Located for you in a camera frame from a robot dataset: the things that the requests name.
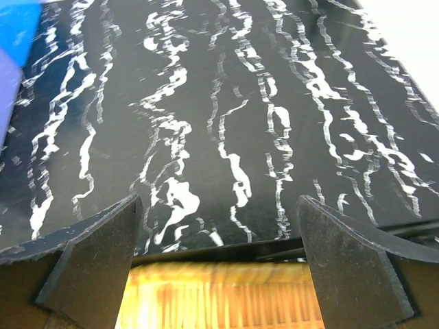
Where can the lavender plastic tray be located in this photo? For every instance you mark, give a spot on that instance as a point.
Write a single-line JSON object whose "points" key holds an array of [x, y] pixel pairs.
{"points": [[10, 80]]}

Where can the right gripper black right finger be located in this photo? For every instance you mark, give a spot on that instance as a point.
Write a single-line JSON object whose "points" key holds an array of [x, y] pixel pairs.
{"points": [[370, 277]]}

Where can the blue plastic bin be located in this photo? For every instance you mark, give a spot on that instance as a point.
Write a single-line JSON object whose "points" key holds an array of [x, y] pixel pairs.
{"points": [[19, 22]]}

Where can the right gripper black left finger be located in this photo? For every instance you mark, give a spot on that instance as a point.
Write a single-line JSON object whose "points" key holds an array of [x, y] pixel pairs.
{"points": [[74, 277]]}

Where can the woven orange bamboo mat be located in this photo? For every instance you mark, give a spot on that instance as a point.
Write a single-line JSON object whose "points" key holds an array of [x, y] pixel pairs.
{"points": [[220, 295]]}

